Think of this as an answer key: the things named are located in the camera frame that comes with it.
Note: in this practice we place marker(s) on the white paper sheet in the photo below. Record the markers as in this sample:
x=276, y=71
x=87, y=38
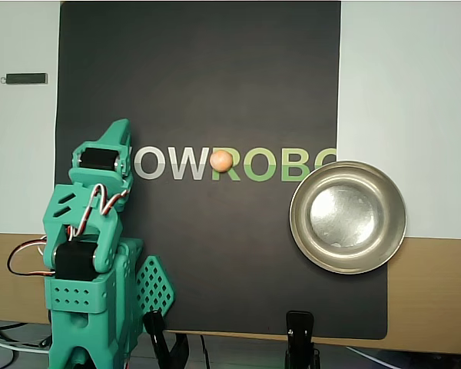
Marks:
x=19, y=153
x=407, y=96

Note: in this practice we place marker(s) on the black USB stick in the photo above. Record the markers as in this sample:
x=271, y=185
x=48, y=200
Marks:
x=25, y=78

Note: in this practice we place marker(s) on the black table clamp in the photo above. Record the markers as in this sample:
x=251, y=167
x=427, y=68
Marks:
x=157, y=338

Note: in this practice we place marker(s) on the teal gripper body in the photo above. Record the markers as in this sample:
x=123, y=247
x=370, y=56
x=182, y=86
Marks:
x=97, y=158

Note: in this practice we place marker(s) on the orange ball with black base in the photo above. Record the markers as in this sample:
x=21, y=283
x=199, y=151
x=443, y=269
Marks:
x=220, y=161

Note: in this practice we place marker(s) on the black mat with WOWROBO print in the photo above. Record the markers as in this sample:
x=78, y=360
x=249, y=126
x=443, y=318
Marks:
x=215, y=77

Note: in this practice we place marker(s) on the metal bowl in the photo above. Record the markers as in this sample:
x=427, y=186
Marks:
x=347, y=217

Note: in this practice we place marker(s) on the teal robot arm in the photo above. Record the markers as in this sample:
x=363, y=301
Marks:
x=77, y=296

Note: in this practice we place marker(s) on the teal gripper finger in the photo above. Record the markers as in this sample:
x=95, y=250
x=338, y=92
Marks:
x=120, y=132
x=127, y=161

